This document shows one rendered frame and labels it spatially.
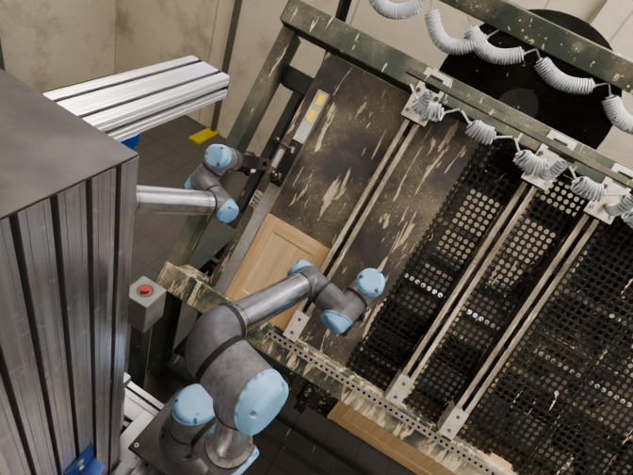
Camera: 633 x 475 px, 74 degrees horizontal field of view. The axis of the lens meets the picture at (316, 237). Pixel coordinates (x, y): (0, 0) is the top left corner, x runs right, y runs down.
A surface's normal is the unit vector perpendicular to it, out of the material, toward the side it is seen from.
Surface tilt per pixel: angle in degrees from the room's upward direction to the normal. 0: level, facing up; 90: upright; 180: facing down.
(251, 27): 90
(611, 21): 90
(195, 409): 8
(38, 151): 0
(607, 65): 90
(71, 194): 90
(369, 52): 59
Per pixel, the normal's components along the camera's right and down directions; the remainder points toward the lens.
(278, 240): -0.18, 0.07
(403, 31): -0.43, 0.49
